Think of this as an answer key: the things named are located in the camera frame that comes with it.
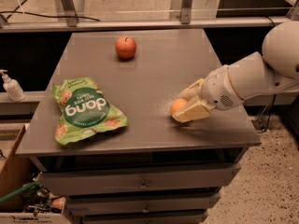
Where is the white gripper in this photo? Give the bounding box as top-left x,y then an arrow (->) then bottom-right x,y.
172,65 -> 244,122

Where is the orange fruit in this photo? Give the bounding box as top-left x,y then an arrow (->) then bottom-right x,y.
170,98 -> 188,115

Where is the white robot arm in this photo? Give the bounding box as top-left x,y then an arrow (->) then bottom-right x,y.
171,21 -> 299,122

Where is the top drawer with knob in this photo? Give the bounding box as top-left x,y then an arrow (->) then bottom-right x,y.
39,163 -> 240,196

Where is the drawer with knob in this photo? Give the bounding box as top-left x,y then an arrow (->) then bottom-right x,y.
39,163 -> 240,196
66,191 -> 220,216

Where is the grey drawer cabinet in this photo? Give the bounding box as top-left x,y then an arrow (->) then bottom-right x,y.
15,28 -> 263,224

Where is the red apple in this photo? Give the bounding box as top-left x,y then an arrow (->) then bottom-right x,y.
115,36 -> 136,59

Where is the green rice crisps bag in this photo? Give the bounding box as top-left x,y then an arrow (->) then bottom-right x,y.
52,77 -> 128,146

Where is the bottom drawer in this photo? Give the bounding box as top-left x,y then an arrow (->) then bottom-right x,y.
82,210 -> 207,224

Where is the grey metal railing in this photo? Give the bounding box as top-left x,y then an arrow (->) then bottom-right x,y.
0,0 -> 298,33

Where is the middle drawer with knob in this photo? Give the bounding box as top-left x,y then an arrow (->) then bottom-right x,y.
66,191 -> 220,216

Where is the white pump bottle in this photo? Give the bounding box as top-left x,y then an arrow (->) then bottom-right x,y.
0,69 -> 25,102

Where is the cardboard box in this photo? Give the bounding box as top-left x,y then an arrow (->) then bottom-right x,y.
0,123 -> 71,224

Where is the green hose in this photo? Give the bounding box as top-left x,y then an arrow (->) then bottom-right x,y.
0,180 -> 43,204

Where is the black cable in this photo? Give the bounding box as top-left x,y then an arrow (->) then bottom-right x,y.
0,10 -> 101,22

